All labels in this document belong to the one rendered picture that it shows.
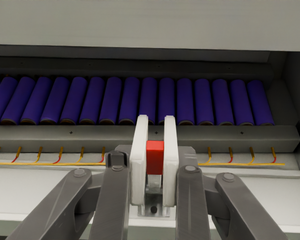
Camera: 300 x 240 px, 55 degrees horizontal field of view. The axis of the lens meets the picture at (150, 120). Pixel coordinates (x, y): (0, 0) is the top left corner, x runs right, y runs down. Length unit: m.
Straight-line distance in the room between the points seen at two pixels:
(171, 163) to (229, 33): 0.08
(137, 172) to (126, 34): 0.08
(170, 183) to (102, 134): 0.14
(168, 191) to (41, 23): 0.12
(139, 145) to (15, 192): 0.16
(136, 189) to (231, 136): 0.15
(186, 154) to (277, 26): 0.09
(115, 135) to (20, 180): 0.10
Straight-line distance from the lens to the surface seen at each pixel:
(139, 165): 0.15
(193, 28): 0.17
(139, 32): 0.17
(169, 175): 0.16
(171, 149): 0.16
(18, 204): 0.29
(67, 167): 0.29
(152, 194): 0.27
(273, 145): 0.30
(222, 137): 0.28
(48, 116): 0.31
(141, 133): 0.18
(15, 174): 0.31
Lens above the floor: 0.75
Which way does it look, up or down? 34 degrees down
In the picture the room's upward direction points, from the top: 1 degrees clockwise
